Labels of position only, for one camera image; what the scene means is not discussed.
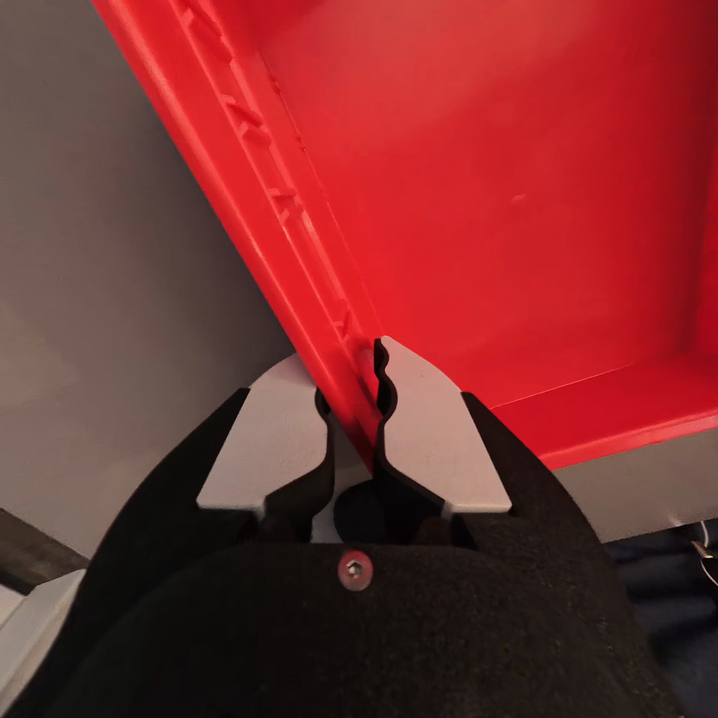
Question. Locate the red plastic bin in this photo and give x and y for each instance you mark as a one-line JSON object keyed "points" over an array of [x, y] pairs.
{"points": [[477, 196]]}

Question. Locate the white box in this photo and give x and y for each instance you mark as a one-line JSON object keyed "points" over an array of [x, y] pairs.
{"points": [[33, 634]]}

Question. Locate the person's dark navy shirt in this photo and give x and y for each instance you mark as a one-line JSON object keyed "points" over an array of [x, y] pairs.
{"points": [[673, 645]]}

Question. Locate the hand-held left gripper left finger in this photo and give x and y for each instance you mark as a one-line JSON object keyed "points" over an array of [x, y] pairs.
{"points": [[269, 443]]}

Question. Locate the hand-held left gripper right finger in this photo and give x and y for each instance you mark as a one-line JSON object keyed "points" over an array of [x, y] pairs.
{"points": [[443, 443]]}

